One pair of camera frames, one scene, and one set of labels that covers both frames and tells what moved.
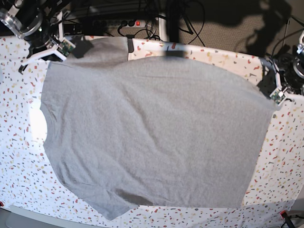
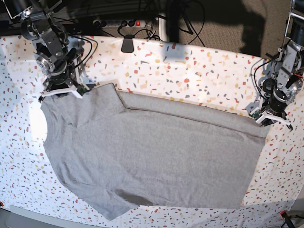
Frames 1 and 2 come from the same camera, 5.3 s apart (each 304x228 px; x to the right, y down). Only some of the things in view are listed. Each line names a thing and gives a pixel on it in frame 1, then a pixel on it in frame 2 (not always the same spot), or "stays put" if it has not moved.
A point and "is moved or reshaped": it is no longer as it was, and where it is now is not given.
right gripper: x=271 y=84 -> x=269 y=112
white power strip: x=119 y=23 stays put
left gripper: x=59 y=49 -> x=61 y=81
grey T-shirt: x=160 y=131 is moved or reshaped
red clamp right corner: x=284 y=214 stays put
